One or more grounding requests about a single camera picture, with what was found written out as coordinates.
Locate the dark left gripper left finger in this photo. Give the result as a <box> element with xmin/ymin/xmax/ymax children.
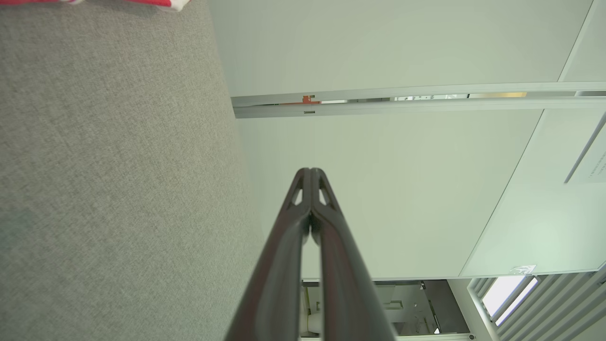
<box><xmin>225</xmin><ymin>168</ymin><xmax>312</xmax><ymax>341</ymax></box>

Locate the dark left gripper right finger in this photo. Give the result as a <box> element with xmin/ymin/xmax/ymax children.
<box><xmin>311</xmin><ymin>168</ymin><xmax>396</xmax><ymax>341</ymax></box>

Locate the red shorts white stripe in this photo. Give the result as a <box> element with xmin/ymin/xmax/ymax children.
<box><xmin>0</xmin><ymin>0</ymin><xmax>191</xmax><ymax>12</ymax></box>

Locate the bright ceiling light panel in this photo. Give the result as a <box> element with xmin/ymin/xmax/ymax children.
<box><xmin>482</xmin><ymin>276</ymin><xmax>539</xmax><ymax>326</ymax></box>

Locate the grey double partition post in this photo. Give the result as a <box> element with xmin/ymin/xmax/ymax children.
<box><xmin>231</xmin><ymin>81</ymin><xmax>606</xmax><ymax>119</ymax></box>

